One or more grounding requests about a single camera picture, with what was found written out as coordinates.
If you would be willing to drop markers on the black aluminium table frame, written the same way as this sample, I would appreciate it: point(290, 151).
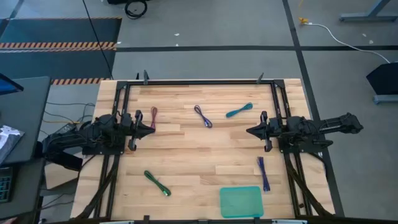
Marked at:
point(122, 99)

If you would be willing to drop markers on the teal plastic tray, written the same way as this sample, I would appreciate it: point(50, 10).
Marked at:
point(241, 202)

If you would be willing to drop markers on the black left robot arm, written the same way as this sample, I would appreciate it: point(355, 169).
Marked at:
point(77, 137)

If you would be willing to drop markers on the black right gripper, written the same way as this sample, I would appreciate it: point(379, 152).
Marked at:
point(272, 129)

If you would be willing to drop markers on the dark grey side desk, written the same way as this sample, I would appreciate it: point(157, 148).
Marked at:
point(26, 118)

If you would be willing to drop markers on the grey metal table leg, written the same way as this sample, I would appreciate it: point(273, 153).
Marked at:
point(370, 16)

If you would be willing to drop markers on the black keyboard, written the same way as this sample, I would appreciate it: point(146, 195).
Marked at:
point(5, 183)

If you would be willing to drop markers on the silver plastic bag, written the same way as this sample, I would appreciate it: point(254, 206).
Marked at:
point(9, 140)

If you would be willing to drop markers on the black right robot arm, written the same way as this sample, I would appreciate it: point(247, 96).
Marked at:
point(335, 124)

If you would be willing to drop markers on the computer monitor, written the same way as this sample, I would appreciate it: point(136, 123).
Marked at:
point(7, 86)

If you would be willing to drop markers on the black box on stand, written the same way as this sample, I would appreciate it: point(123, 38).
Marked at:
point(384, 79)

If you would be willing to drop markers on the black hazard-striped floor mat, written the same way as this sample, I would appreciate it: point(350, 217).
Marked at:
point(59, 31)

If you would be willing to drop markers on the black clamp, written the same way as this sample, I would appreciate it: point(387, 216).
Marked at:
point(260, 78)
point(146, 219)
point(145, 77)
point(257, 219)

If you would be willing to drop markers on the yellow power plug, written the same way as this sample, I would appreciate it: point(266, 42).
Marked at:
point(303, 20)

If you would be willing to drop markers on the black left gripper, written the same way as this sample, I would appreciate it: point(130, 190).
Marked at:
point(133, 130)

